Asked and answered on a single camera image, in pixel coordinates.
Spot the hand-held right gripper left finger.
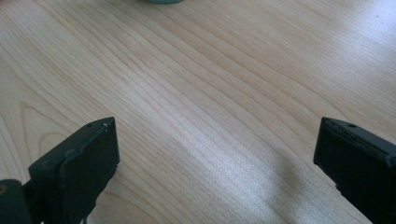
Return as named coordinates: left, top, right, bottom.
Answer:
left=28, top=117, right=120, bottom=224

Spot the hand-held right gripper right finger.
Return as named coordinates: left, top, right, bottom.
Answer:
left=313, top=117, right=396, bottom=224

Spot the teal round object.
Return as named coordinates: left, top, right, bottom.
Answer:
left=146, top=0, right=185, bottom=5

